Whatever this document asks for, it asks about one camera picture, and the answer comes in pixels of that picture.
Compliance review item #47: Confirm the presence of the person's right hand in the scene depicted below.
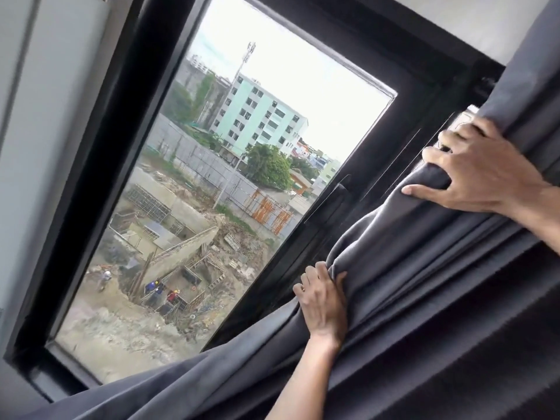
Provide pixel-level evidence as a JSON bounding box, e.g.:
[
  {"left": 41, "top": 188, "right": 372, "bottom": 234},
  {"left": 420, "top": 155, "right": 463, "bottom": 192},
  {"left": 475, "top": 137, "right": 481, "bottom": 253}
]
[{"left": 401, "top": 115, "right": 552, "bottom": 216}]

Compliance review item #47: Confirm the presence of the person's left hand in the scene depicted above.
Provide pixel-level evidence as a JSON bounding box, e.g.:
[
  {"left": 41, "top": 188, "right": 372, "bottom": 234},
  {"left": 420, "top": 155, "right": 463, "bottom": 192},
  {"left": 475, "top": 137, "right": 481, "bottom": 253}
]
[{"left": 292, "top": 261, "right": 349, "bottom": 350}]

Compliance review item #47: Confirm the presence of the dark grey curtain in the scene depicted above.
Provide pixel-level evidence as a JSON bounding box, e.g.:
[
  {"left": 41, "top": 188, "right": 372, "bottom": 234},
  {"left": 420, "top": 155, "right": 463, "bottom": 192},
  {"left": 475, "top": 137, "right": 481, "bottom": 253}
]
[{"left": 17, "top": 0, "right": 560, "bottom": 420}]

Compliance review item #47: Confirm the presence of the black framed window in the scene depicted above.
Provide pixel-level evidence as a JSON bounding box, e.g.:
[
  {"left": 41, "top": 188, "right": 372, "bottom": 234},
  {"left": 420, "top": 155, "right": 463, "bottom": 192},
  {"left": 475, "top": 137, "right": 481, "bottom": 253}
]
[{"left": 3, "top": 0, "right": 506, "bottom": 403}]

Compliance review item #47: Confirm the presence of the person's left forearm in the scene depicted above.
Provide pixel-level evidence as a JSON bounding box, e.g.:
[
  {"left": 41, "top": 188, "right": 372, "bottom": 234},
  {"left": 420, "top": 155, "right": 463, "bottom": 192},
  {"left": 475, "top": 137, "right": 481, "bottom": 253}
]
[{"left": 265, "top": 334, "right": 342, "bottom": 420}]

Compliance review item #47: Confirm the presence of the black window handle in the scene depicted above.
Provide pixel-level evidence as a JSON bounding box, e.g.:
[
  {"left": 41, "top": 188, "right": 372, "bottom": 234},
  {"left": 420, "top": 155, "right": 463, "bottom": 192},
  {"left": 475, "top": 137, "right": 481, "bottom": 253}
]
[{"left": 303, "top": 173, "right": 352, "bottom": 227}]

